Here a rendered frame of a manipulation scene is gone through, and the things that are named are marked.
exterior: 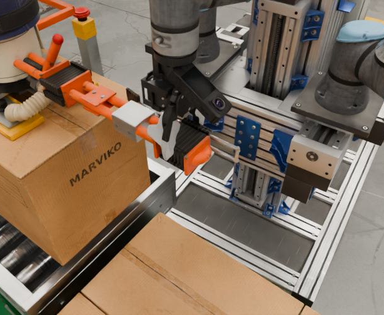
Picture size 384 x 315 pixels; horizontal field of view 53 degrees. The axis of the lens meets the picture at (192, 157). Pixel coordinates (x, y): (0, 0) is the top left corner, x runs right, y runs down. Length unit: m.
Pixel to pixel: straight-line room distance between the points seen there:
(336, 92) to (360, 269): 1.18
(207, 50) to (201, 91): 0.66
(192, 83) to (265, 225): 1.31
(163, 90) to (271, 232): 1.30
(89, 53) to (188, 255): 0.94
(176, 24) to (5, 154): 0.59
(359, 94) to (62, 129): 0.80
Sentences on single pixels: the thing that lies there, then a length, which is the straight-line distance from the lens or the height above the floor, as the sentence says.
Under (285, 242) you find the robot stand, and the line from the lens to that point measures 1.85.
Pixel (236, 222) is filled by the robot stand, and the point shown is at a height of 0.21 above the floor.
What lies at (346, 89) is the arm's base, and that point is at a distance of 1.15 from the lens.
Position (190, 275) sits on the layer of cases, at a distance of 1.34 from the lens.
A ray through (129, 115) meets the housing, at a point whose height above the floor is 1.22.
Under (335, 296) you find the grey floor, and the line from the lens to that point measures 2.02.
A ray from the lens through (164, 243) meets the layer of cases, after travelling 1.40.
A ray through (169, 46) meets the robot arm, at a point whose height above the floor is 1.43.
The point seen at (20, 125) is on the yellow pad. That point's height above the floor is 1.09.
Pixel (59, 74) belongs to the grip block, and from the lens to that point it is 0.98.
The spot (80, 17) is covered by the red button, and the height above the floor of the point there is 1.03.
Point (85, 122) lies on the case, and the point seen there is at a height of 1.08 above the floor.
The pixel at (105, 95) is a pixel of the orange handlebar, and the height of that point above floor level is 1.22.
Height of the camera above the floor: 1.74
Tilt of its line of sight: 46 degrees down
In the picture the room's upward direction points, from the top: straight up
